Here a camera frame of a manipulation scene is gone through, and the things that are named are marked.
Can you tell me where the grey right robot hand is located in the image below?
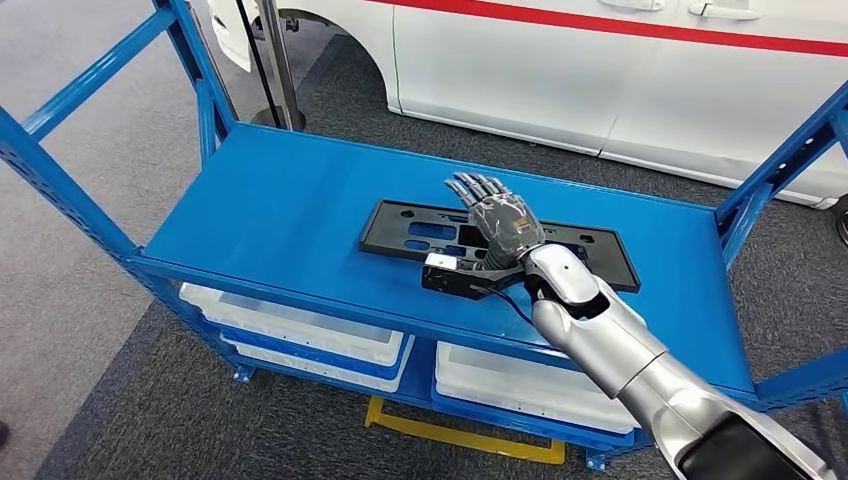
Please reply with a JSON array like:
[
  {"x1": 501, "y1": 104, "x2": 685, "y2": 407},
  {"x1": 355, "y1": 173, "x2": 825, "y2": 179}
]
[{"x1": 445, "y1": 172, "x2": 548, "y2": 273}]

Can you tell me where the black plastic panel part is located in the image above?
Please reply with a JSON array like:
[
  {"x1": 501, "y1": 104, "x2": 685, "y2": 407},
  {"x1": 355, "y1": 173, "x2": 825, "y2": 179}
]
[{"x1": 358, "y1": 199, "x2": 642, "y2": 295}]

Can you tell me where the blue metal shelf rack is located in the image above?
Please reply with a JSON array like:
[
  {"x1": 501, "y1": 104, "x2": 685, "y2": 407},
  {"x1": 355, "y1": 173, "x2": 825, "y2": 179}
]
[{"x1": 0, "y1": 0, "x2": 848, "y2": 473}]

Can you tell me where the white plastic bin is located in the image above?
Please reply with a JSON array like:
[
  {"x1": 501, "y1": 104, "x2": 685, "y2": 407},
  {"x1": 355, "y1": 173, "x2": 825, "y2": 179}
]
[
  {"x1": 221, "y1": 334, "x2": 417, "y2": 395},
  {"x1": 433, "y1": 341, "x2": 621, "y2": 405},
  {"x1": 435, "y1": 370, "x2": 634, "y2": 425},
  {"x1": 178, "y1": 282, "x2": 405, "y2": 368},
  {"x1": 437, "y1": 387, "x2": 643, "y2": 437}
]

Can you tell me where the white car body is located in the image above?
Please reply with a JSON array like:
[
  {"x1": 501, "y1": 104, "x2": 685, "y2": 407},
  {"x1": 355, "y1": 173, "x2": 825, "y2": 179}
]
[{"x1": 206, "y1": 0, "x2": 848, "y2": 210}]

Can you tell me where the grey metal pole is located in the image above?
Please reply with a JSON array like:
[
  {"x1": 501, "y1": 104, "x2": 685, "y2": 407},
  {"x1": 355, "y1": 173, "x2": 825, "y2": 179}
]
[{"x1": 251, "y1": 0, "x2": 307, "y2": 132}]

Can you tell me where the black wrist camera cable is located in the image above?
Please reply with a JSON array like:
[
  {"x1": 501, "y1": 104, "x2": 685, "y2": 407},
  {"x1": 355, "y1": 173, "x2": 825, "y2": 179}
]
[{"x1": 486, "y1": 284, "x2": 538, "y2": 329}]

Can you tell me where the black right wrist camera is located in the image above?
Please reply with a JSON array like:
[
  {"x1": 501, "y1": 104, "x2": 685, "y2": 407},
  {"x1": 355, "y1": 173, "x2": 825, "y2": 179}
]
[{"x1": 421, "y1": 252, "x2": 525, "y2": 303}]

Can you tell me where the black cable beside pole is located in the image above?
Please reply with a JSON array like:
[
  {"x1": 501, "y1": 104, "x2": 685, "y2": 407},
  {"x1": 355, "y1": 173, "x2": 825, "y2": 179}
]
[{"x1": 233, "y1": 0, "x2": 285, "y2": 130}]

